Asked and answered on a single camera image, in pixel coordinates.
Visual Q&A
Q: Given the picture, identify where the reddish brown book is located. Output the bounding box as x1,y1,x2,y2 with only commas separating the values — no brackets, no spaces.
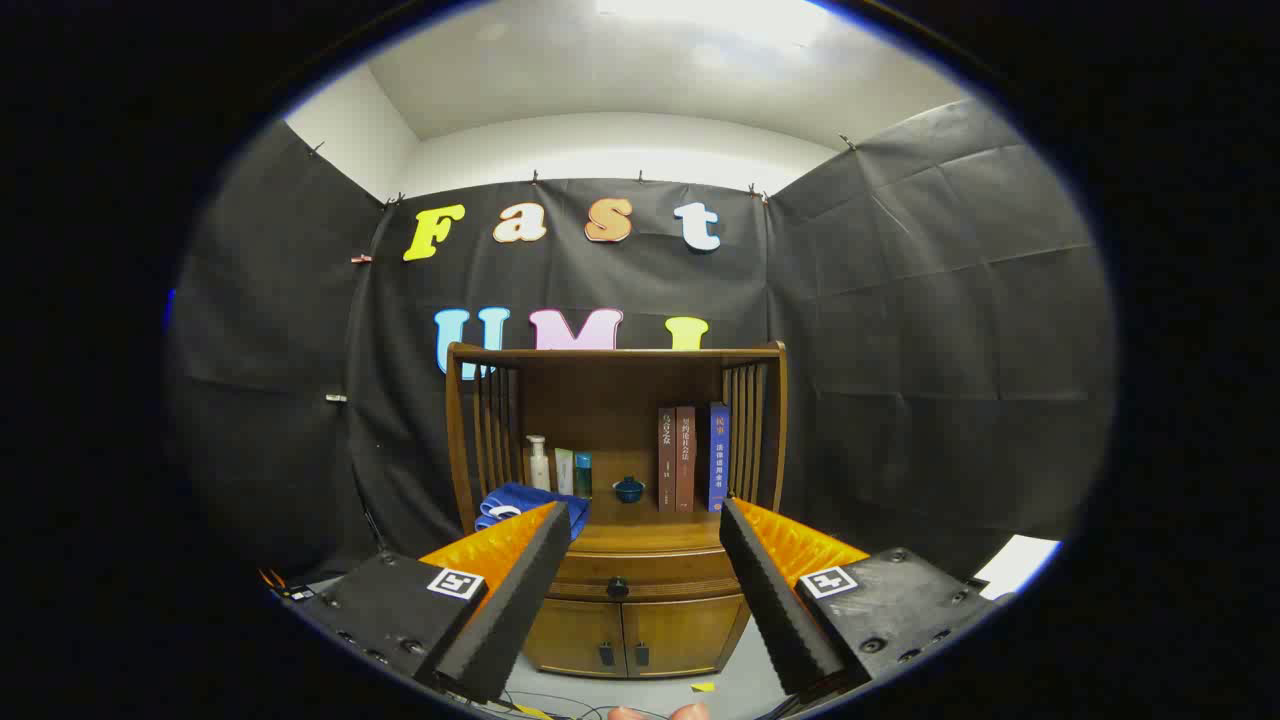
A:
675,405,697,514

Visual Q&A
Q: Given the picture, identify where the blue book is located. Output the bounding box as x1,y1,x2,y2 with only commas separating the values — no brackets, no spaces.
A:
696,402,731,513

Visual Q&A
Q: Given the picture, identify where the dark brown book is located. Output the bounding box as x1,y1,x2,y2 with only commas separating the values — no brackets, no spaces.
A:
657,407,678,514

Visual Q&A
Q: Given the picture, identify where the wooden cabinet door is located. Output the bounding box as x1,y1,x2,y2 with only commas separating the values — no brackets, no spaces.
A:
622,595,751,677
522,598,627,679

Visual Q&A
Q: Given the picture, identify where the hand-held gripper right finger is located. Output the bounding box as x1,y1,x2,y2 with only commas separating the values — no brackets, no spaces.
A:
719,497,1001,698

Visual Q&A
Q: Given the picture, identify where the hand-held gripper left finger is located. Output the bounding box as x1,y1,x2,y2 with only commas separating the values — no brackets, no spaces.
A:
285,500,573,706

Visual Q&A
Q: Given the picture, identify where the wooden cabinet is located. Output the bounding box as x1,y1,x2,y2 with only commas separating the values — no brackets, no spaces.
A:
445,340,789,681

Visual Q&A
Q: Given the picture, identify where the wooden drawer with black knob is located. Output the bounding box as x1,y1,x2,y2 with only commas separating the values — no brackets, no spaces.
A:
548,548,746,603

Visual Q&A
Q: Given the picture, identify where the wooden countertop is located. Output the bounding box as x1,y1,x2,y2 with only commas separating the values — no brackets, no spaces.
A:
470,495,776,557

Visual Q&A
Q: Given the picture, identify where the blue folded towel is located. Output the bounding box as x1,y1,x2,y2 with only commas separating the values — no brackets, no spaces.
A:
475,482,591,537

